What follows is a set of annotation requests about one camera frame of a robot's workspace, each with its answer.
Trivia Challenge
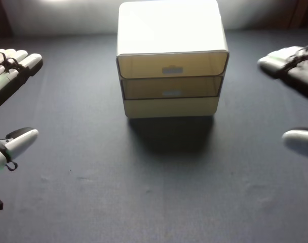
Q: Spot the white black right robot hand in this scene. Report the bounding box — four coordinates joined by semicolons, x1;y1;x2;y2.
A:
256;42;308;160

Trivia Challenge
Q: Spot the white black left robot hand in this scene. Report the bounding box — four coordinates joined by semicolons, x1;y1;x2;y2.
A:
0;48;44;178

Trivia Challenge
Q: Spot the cream plastic drawer cabinet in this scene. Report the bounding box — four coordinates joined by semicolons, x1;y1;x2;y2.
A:
115;0;231;119

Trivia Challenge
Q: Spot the grey table cloth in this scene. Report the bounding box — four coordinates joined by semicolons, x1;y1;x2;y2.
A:
0;27;308;243

